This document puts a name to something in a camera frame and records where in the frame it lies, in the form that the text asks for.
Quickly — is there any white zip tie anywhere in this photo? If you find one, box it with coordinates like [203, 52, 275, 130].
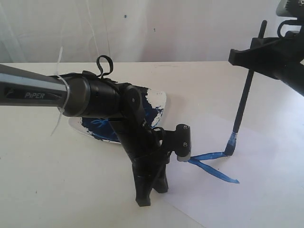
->
[50, 46, 71, 136]

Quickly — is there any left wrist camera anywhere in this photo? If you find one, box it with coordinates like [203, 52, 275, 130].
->
[161, 124, 191, 162]

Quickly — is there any black paintbrush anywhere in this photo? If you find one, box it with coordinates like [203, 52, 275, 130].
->
[224, 20, 268, 157]

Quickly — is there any white plate with blue paint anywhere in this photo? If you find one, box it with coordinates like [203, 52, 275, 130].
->
[68, 86, 167, 143]

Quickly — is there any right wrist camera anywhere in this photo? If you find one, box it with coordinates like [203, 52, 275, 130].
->
[275, 0, 304, 18]

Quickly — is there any white paper sheet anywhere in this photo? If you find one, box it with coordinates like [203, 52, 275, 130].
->
[163, 119, 304, 228]

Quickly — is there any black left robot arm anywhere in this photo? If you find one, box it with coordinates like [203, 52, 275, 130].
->
[0, 65, 170, 207]

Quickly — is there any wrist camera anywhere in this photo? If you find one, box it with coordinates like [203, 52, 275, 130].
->
[275, 0, 304, 18]
[161, 124, 191, 162]

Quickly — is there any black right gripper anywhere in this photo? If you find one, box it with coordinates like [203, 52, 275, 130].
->
[228, 31, 304, 95]

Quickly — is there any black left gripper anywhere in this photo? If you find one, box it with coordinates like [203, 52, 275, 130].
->
[129, 144, 170, 206]

